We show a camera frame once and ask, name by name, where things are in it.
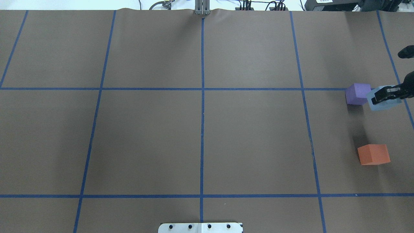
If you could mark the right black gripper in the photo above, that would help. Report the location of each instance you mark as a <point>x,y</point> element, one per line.
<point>408,91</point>

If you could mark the light blue foam block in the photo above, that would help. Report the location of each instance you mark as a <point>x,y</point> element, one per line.
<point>384,105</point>

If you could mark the purple foam block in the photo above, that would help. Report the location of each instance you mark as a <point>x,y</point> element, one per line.
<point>356,93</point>

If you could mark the orange foam block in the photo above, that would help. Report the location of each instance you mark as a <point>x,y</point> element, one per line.
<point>373,154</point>

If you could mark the aluminium frame post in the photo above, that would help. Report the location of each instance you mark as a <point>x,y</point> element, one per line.
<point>202,7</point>

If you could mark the white camera stand pole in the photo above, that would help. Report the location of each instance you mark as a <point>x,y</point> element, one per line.
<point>213,227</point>

